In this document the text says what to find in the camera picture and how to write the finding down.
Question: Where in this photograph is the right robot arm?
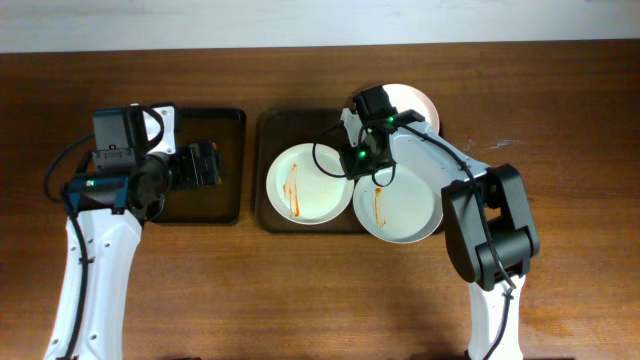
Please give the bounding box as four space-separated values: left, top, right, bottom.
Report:
339 84 540 359

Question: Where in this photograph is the green and orange sponge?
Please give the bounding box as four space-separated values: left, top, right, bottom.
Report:
211 142 221 184

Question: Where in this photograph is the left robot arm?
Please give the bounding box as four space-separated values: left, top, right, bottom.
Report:
45 103 221 359

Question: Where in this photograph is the black sponge tray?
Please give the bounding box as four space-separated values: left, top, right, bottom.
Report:
155 107 246 225

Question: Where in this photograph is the brown serving tray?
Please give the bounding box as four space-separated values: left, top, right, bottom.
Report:
252 109 366 234

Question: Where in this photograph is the white plate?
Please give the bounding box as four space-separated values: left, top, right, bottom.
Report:
265 143 355 225
352 165 443 244
383 84 440 134

